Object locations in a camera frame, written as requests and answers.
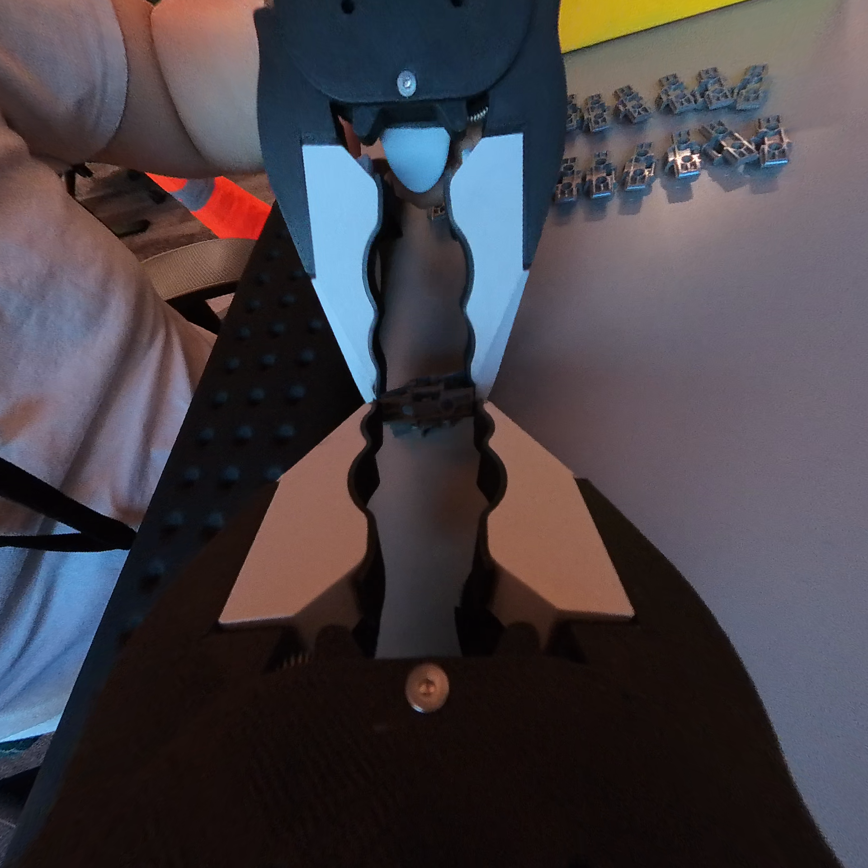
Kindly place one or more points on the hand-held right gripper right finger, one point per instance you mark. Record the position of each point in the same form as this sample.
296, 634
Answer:
549, 549

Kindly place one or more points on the orange and grey object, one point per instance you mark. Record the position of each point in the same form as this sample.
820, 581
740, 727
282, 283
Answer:
230, 210

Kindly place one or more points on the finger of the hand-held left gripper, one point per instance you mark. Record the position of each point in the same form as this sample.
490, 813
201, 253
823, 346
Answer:
495, 237
336, 237

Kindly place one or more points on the yellow board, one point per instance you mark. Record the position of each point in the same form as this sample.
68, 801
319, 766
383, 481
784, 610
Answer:
678, 17

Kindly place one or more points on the person's left forearm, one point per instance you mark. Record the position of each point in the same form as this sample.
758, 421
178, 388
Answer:
196, 88

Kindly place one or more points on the rows of grey track links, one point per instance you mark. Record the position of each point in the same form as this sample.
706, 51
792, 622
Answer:
685, 159

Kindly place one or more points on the grey desk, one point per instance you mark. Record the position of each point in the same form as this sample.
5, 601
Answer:
678, 407

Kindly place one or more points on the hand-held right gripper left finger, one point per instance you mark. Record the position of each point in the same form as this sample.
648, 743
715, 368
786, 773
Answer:
305, 549

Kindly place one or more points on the black perforated mat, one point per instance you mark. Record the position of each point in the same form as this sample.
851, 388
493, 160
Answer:
258, 380

